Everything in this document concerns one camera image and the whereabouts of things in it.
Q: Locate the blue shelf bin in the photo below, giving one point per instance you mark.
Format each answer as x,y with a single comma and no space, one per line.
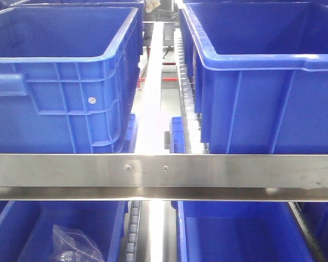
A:
261,76
67,78

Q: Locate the white divider rail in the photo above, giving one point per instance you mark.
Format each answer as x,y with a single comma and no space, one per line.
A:
149,134

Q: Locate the blue upper shelf left bin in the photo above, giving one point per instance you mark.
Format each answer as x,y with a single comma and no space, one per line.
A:
67,78

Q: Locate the clear plastic bag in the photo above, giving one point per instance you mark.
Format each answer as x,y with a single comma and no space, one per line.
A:
73,245

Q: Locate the blue lower right bin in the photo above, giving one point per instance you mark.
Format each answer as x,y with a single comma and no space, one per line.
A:
238,231

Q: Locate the blue lower left bin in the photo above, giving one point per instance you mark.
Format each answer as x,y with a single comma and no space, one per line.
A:
26,227

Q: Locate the blue upper shelf right bin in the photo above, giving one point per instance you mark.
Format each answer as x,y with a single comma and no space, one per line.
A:
261,76

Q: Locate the white roller track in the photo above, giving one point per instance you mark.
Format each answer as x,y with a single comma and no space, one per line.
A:
190,119

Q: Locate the lower roller track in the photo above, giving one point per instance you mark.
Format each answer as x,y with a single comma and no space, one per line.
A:
132,232

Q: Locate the stainless steel shelf rail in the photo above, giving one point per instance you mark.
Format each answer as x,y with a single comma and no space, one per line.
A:
247,177

